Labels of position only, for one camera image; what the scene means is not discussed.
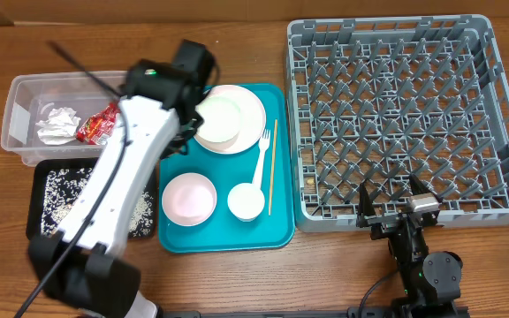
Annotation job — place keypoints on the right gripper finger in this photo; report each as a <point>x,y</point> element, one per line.
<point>417,187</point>
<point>365,206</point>

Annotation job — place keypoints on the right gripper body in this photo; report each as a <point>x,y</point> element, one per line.
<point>389,223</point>

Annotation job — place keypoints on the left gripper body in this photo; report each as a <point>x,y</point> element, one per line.
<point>184,137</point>

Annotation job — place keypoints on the white cup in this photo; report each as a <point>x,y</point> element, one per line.
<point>246,201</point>

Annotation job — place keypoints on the red snack wrapper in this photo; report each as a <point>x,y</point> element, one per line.
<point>98,128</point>

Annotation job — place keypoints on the pink bowl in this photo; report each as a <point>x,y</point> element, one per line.
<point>189,199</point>

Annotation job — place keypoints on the white napkin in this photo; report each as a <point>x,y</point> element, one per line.
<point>59,128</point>

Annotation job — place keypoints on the peanut shells and rice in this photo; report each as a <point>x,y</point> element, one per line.
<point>63,187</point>

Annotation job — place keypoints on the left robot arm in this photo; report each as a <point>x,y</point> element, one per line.
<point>81,264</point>

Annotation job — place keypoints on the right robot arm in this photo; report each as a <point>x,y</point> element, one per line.
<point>431,280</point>

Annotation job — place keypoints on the grey dishwasher rack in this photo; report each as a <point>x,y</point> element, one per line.
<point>378,99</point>

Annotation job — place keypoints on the small white bowl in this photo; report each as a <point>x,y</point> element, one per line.
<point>221,119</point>

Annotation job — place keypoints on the white round plate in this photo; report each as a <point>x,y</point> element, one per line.
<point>252,124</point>

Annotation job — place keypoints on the white plastic fork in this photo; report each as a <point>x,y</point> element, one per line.
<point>263,145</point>

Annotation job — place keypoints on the wooden chopstick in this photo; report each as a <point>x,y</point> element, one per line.
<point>272,171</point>

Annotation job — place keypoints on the clear plastic bin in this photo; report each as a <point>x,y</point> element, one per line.
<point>32,97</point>

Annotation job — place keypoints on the teal serving tray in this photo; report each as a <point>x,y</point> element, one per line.
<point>223,231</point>

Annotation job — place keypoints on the black tray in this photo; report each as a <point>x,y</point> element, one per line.
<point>42,169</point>

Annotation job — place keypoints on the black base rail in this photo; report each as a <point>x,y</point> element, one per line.
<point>281,314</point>

